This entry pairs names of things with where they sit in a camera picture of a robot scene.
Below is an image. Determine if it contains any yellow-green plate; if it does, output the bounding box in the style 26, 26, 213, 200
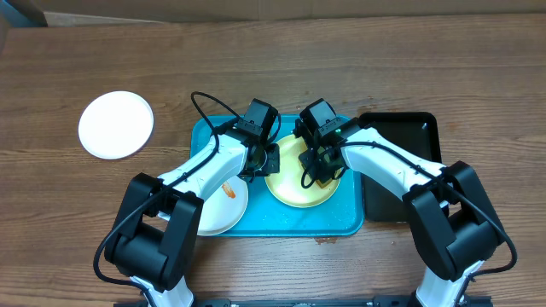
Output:
265, 135, 340, 208

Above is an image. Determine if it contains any white plate with stain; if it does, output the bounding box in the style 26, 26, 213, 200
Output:
78, 90, 154, 159

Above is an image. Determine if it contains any yellow green sponge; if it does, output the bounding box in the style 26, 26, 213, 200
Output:
315, 179, 334, 188

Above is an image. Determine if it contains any white plate near arm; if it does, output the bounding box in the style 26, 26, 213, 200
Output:
197, 177, 248, 236

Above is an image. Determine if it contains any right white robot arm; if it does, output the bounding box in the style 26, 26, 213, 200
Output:
293, 119, 517, 306

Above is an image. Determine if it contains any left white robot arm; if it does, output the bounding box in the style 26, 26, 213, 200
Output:
96, 122, 279, 306

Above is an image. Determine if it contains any blue plastic tray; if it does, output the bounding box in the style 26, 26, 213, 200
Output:
218, 115, 364, 237

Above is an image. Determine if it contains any black water tray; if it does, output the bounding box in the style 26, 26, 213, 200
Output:
359, 112, 442, 223

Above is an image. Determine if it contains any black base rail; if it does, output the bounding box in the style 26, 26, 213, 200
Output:
113, 295, 494, 307

